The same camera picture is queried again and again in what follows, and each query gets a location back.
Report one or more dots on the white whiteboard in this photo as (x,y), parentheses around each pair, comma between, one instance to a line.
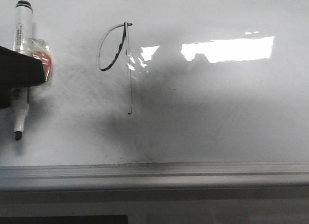
(163,95)

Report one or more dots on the white dry-erase marker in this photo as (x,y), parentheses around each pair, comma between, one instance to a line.
(26,44)

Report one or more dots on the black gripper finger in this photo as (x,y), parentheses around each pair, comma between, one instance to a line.
(17,70)

